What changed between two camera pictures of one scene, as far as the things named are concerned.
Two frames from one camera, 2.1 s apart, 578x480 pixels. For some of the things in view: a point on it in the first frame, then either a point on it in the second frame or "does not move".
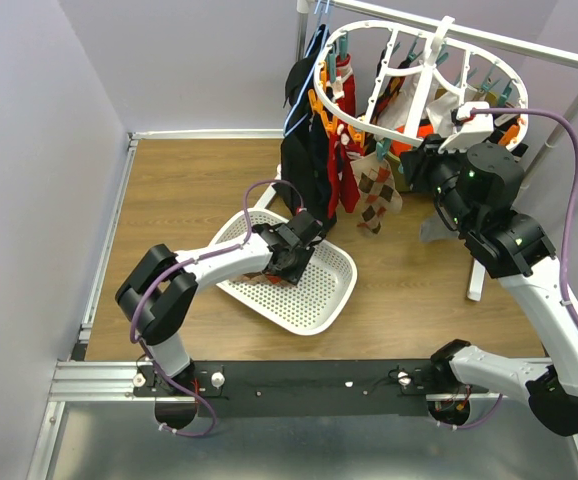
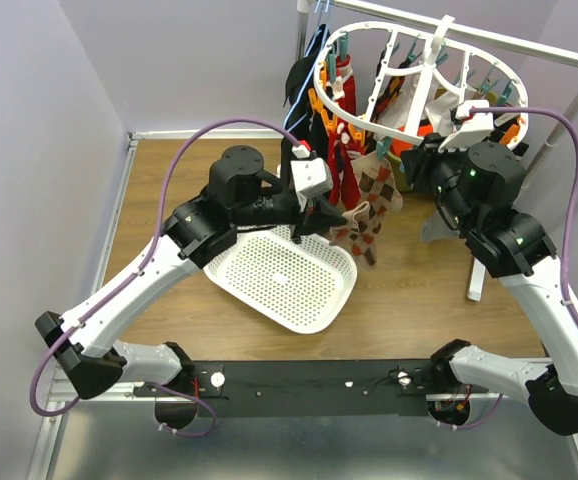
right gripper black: x=416 y=164 does not move
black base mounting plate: x=311 y=389 does not move
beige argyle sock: x=263 y=278 → x=359 y=231
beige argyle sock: x=378 y=191 does not move
